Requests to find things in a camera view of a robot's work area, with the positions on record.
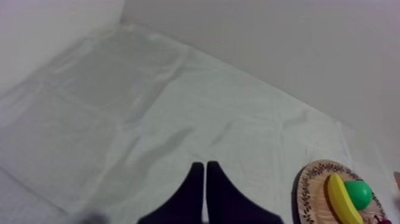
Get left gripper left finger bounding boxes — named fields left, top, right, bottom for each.
left=136, top=161, right=205, bottom=224

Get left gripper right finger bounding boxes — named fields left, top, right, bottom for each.
left=206, top=160, right=285, bottom=224

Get round wooden board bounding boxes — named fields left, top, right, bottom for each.
left=295, top=160, right=389, bottom=224

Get yellow toy banana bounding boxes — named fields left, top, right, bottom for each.
left=327, top=173, right=364, bottom=224

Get green toy pear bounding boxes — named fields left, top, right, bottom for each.
left=343, top=180, right=373, bottom=211

